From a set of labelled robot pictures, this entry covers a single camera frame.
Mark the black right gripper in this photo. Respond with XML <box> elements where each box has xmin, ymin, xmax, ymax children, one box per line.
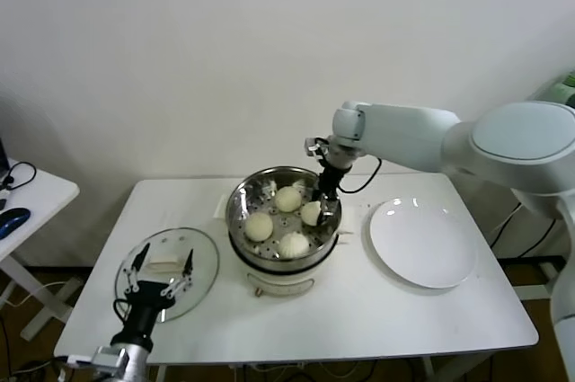
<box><xmin>312</xmin><ymin>164</ymin><xmax>352</xmax><ymax>227</ymax></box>

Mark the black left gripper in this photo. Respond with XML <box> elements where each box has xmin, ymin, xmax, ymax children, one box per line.
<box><xmin>111</xmin><ymin>242</ymin><xmax>195</xmax><ymax>343</ymax></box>

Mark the white steamed baozi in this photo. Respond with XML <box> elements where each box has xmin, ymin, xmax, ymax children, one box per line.
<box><xmin>244</xmin><ymin>212</ymin><xmax>275</xmax><ymax>242</ymax></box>
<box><xmin>299</xmin><ymin>200</ymin><xmax>323</xmax><ymax>227</ymax></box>
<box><xmin>274</xmin><ymin>186</ymin><xmax>303</xmax><ymax>213</ymax></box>
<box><xmin>278</xmin><ymin>231</ymin><xmax>311</xmax><ymax>260</ymax></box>

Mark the stainless steel steamer basket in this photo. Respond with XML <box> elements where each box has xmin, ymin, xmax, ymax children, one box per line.
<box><xmin>226</xmin><ymin>166</ymin><xmax>344</xmax><ymax>266</ymax></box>

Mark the glass pot lid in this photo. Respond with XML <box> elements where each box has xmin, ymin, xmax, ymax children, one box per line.
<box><xmin>115</xmin><ymin>227</ymin><xmax>222</xmax><ymax>323</ymax></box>

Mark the cream electric cooking pot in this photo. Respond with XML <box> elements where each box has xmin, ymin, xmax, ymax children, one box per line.
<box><xmin>216</xmin><ymin>195</ymin><xmax>358</xmax><ymax>298</ymax></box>

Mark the white round plate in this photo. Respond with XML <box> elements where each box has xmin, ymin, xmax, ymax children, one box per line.
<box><xmin>368</xmin><ymin>196</ymin><xmax>477</xmax><ymax>289</ymax></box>

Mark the white side desk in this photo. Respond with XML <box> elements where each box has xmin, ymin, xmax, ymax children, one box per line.
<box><xmin>0</xmin><ymin>157</ymin><xmax>82</xmax><ymax>342</ymax></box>

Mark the blue computer mouse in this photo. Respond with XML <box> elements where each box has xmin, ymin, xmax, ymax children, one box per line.
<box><xmin>0</xmin><ymin>208</ymin><xmax>33</xmax><ymax>240</ymax></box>

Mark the dark laptop screen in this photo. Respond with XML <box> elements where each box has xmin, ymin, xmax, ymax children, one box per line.
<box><xmin>0</xmin><ymin>132</ymin><xmax>13</xmax><ymax>179</ymax></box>

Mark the pale green appliance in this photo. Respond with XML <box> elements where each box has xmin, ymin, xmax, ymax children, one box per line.
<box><xmin>538</xmin><ymin>70</ymin><xmax>575</xmax><ymax>107</ymax></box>

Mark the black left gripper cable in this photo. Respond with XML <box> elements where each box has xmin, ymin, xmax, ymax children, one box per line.
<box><xmin>112</xmin><ymin>297</ymin><xmax>134</xmax><ymax>324</ymax></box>

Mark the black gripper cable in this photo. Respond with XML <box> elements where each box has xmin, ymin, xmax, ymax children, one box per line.
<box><xmin>339</xmin><ymin>156</ymin><xmax>383</xmax><ymax>194</ymax></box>
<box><xmin>112</xmin><ymin>297</ymin><xmax>134</xmax><ymax>324</ymax></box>

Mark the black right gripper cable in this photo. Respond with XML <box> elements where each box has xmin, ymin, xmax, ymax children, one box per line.
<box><xmin>339</xmin><ymin>156</ymin><xmax>383</xmax><ymax>194</ymax></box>

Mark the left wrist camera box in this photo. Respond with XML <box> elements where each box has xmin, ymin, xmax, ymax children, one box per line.
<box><xmin>65</xmin><ymin>353</ymin><xmax>95</xmax><ymax>368</ymax></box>

